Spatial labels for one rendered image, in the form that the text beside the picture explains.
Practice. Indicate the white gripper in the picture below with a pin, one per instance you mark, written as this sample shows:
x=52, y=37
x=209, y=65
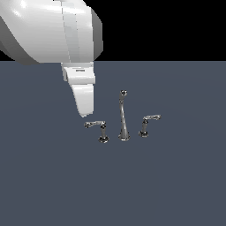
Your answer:
x=79, y=73

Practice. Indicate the chrome faucet spout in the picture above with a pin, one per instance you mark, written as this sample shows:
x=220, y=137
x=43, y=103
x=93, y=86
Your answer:
x=123, y=120

